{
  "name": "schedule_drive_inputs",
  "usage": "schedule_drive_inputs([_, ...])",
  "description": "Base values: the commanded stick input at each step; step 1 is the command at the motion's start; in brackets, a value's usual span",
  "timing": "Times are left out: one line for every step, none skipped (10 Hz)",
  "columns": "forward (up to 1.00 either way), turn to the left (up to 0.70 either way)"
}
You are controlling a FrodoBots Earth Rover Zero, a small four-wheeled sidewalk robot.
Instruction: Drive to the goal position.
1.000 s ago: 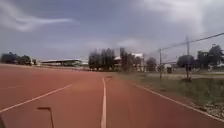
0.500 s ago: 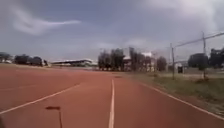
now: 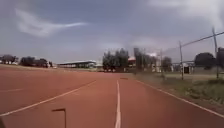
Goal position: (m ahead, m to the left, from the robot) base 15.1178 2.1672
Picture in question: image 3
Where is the row of low trees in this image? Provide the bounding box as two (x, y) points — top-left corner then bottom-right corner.
(0, 54), (54, 69)

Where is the building with red roof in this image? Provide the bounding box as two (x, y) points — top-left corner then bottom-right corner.
(127, 55), (137, 69)

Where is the wire mesh fence with poles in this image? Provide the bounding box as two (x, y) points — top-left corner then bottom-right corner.
(141, 27), (224, 81)

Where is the group of dark trees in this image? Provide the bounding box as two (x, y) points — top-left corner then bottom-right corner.
(101, 47), (173, 73)

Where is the long low building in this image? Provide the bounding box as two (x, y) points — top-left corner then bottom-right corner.
(56, 59), (98, 70)

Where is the robot's own part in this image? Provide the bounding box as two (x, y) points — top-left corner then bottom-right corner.
(51, 107), (68, 128)

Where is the round dark tree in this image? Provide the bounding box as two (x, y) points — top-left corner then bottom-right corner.
(194, 51), (217, 71)

